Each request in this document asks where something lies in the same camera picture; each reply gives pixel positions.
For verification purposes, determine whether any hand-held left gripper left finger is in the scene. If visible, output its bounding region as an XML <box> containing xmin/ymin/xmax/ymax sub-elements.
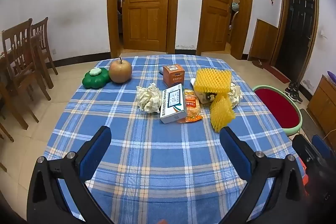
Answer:
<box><xmin>27</xmin><ymin>126</ymin><xmax>116</xmax><ymax>224</ymax></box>

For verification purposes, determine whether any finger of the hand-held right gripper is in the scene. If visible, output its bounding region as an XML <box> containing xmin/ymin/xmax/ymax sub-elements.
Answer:
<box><xmin>292</xmin><ymin>134</ymin><xmax>319</xmax><ymax>167</ymax></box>
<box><xmin>312</xmin><ymin>134</ymin><xmax>334</xmax><ymax>161</ymax></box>

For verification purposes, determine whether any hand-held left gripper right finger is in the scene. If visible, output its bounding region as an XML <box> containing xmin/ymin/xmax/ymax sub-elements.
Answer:
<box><xmin>219</xmin><ymin>126</ymin><xmax>307</xmax><ymax>224</ymax></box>

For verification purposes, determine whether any small yellow foam net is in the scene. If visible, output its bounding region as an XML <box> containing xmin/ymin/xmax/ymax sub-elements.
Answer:
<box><xmin>210</xmin><ymin>95</ymin><xmax>236</xmax><ymax>132</ymax></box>

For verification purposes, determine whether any red basin with green rim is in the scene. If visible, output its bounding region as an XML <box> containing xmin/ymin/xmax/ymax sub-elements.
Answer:
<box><xmin>252</xmin><ymin>85</ymin><xmax>303</xmax><ymax>136</ymax></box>

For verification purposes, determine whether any white wrapper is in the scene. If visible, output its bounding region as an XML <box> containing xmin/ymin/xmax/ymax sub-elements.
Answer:
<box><xmin>228</xmin><ymin>82</ymin><xmax>243</xmax><ymax>109</ymax></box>

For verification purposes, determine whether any orange snack packet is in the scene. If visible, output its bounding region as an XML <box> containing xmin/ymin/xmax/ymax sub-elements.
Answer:
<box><xmin>177</xmin><ymin>89</ymin><xmax>204</xmax><ymax>124</ymax></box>

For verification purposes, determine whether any white tissue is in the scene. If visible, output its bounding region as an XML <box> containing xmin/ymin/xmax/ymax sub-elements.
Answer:
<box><xmin>136</xmin><ymin>83</ymin><xmax>163</xmax><ymax>113</ymax></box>

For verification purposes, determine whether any large yellow foam net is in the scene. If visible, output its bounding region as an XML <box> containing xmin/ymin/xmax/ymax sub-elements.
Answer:
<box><xmin>194</xmin><ymin>68</ymin><xmax>232</xmax><ymax>94</ymax></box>

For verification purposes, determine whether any white and green medicine box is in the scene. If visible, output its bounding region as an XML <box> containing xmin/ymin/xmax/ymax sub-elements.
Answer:
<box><xmin>160</xmin><ymin>84</ymin><xmax>187</xmax><ymax>124</ymax></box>

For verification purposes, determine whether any orange cardboard box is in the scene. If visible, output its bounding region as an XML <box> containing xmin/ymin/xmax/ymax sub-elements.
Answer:
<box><xmin>163</xmin><ymin>64</ymin><xmax>185</xmax><ymax>88</ymax></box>

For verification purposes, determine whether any grey floor mat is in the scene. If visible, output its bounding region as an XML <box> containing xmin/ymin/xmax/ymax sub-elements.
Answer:
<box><xmin>299</xmin><ymin>109</ymin><xmax>328</xmax><ymax>140</ymax></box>

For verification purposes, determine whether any low wooden cabinet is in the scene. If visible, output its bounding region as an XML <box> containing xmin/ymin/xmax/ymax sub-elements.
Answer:
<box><xmin>307</xmin><ymin>74</ymin><xmax>336</xmax><ymax>135</ymax></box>

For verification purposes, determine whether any blue plaid blanket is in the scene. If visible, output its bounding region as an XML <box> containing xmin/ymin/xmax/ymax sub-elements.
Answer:
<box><xmin>43</xmin><ymin>55</ymin><xmax>305</xmax><ymax>224</ymax></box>

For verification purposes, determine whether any green flower-shaped container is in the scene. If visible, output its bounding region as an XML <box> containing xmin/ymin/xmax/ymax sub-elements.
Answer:
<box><xmin>82</xmin><ymin>67</ymin><xmax>111</xmax><ymax>89</ymax></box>

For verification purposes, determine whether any red doormat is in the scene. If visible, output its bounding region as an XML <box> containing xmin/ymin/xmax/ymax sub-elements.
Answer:
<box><xmin>262</xmin><ymin>61</ymin><xmax>290</xmax><ymax>84</ymax></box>

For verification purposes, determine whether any apple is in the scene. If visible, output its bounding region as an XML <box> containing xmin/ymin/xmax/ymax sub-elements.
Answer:
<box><xmin>109</xmin><ymin>57</ymin><xmax>132</xmax><ymax>83</ymax></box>

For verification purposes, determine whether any wooden dining chair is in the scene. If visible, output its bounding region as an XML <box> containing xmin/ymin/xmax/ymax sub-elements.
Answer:
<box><xmin>0</xmin><ymin>122</ymin><xmax>15</xmax><ymax>173</ymax></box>
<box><xmin>1</xmin><ymin>19</ymin><xmax>51</xmax><ymax>130</ymax></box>
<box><xmin>30</xmin><ymin>17</ymin><xmax>59</xmax><ymax>89</ymax></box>

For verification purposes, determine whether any black entrance door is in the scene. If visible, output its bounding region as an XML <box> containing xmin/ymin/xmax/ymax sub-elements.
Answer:
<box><xmin>276</xmin><ymin>0</ymin><xmax>315</xmax><ymax>83</ymax></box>

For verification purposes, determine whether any wooden panel door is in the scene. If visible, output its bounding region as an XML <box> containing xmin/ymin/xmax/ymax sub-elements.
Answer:
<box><xmin>122</xmin><ymin>0</ymin><xmax>171</xmax><ymax>52</ymax></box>
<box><xmin>197</xmin><ymin>0</ymin><xmax>235</xmax><ymax>55</ymax></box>

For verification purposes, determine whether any thin floor cable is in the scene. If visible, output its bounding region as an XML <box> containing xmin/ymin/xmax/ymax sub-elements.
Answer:
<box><xmin>324</xmin><ymin>127</ymin><xmax>336</xmax><ymax>140</ymax></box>

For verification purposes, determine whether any wooden wall cabinet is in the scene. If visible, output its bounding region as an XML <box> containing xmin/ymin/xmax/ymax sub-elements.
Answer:
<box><xmin>248</xmin><ymin>19</ymin><xmax>279</xmax><ymax>62</ymax></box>

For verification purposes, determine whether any entrance door wooden frame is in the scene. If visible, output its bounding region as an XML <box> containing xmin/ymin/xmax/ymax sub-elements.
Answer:
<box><xmin>270</xmin><ymin>0</ymin><xmax>319</xmax><ymax>83</ymax></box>

